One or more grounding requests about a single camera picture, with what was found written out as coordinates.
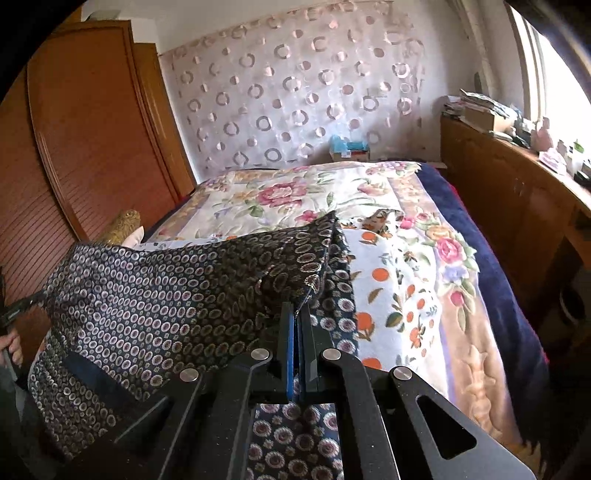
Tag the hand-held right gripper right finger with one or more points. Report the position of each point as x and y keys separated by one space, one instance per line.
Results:
x=305 y=355

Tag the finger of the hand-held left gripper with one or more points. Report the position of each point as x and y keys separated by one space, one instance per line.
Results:
x=25 y=305

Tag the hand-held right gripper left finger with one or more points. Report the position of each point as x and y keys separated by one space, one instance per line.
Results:
x=290 y=355

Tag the dark circle-patterned blouse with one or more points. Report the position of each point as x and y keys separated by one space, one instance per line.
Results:
x=175 y=295

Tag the person's left hand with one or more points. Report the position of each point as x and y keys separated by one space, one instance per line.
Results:
x=13 y=347

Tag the orange fruit print cloth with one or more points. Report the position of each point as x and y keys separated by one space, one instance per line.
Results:
x=392 y=300

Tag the yellow-brown pillow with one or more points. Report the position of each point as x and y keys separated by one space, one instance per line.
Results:
x=121 y=226

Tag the floral blanket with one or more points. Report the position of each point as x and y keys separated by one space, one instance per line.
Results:
x=286 y=194

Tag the wooden slatted wardrobe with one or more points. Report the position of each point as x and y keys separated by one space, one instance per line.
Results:
x=92 y=138

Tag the navy blue blanket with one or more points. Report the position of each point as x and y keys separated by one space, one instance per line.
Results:
x=503 y=286

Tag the long wooden cabinet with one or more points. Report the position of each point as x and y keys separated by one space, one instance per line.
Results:
x=508 y=198

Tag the sheer circle-patterned curtain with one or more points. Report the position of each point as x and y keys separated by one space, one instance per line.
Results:
x=295 y=87

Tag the stack of papers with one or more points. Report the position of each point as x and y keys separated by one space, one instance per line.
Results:
x=453 y=107

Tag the brown cardboard box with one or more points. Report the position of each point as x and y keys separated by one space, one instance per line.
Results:
x=485 y=122

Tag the patterned bag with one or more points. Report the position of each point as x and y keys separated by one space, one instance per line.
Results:
x=485 y=101

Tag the tissue box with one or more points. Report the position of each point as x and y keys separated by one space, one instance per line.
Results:
x=552 y=161

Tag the pink figurine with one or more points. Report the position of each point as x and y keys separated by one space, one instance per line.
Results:
x=545 y=134

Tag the small black box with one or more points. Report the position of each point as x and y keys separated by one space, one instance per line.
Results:
x=584 y=174

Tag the white bottle with green cap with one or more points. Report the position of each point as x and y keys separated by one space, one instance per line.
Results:
x=578 y=154

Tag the white bundled curtain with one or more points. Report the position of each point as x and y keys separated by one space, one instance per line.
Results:
x=473 y=41

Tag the window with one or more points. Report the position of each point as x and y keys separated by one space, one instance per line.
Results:
x=545 y=78

